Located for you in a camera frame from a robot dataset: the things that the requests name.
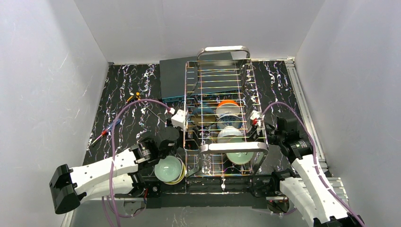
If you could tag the dark grey network switch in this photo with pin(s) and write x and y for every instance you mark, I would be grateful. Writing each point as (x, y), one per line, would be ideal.
(177, 81)

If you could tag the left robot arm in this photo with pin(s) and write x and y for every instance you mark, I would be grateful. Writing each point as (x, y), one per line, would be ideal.
(72, 186)

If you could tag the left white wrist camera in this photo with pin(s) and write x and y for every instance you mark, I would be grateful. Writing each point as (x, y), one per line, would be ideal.
(178, 119)

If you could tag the dark blue gold bowl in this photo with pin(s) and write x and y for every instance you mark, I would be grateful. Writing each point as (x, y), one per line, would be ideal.
(203, 116)

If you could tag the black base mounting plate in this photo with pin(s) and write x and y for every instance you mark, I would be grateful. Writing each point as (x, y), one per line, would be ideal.
(258, 192)

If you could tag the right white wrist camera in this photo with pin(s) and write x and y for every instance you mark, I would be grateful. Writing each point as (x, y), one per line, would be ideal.
(256, 118)

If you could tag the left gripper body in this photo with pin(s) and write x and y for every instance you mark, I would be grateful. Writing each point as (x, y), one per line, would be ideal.
(170, 124)

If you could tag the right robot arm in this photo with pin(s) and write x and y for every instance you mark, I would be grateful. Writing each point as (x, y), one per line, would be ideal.
(305, 185)

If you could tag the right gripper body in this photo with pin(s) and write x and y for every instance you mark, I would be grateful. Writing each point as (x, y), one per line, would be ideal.
(266, 127)

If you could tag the blue red screwdriver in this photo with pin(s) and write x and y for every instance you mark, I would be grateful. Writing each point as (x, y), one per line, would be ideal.
(105, 132)

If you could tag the thin metal rod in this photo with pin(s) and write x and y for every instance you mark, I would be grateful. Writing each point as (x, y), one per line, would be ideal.
(156, 115)

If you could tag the blue white floral bowl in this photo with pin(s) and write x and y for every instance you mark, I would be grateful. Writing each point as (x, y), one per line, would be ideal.
(229, 120)

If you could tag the orange bowl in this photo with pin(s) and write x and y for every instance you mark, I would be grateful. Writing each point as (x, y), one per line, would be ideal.
(228, 107)

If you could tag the pale white ribbed bowl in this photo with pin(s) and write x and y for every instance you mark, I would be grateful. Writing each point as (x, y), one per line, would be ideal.
(230, 135)

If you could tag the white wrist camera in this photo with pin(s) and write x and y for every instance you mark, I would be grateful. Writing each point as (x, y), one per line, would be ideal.
(256, 118)
(178, 119)

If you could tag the light green bowl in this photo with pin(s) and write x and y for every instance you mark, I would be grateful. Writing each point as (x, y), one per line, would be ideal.
(240, 158)

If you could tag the yellow black pliers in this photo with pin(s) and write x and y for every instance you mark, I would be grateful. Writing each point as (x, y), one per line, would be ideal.
(133, 98)

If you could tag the yellow rimmed bowl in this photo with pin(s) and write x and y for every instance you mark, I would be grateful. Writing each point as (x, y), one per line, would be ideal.
(181, 176)

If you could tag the teal speckled bowl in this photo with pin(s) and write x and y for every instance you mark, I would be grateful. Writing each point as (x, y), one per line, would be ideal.
(168, 169)

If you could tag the steel wire dish rack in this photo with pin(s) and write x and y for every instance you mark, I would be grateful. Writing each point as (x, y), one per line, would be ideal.
(204, 155)

